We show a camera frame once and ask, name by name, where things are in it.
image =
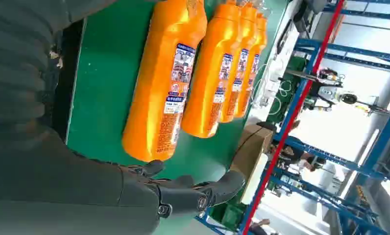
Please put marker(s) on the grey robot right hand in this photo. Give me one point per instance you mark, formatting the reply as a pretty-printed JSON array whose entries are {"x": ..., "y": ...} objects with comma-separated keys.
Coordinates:
[{"x": 52, "y": 181}]

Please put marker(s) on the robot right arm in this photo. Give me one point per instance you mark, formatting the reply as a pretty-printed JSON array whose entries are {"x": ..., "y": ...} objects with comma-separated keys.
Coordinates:
[{"x": 16, "y": 65}]

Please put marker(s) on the green table mat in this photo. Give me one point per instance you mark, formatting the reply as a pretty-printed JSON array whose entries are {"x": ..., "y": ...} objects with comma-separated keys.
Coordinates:
[{"x": 110, "y": 81}]

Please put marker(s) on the open cardboard box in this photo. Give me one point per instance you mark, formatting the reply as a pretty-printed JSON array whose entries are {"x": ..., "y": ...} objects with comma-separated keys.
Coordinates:
[{"x": 250, "y": 146}]

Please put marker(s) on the red metal pole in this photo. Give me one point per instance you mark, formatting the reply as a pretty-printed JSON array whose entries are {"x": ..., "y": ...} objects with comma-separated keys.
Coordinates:
[{"x": 263, "y": 194}]

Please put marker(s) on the person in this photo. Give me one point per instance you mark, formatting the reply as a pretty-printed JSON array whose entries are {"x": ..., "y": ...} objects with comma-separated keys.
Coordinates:
[
  {"x": 299, "y": 159},
  {"x": 260, "y": 227}
]

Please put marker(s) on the black smartphone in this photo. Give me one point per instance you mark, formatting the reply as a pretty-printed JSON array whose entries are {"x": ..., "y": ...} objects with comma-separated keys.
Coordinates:
[{"x": 284, "y": 35}]

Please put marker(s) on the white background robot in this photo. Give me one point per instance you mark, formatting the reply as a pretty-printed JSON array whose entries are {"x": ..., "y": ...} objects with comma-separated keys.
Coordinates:
[{"x": 328, "y": 92}]

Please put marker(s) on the blue metal rack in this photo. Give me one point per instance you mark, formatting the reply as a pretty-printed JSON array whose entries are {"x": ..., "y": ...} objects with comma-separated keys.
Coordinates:
[{"x": 381, "y": 139}]

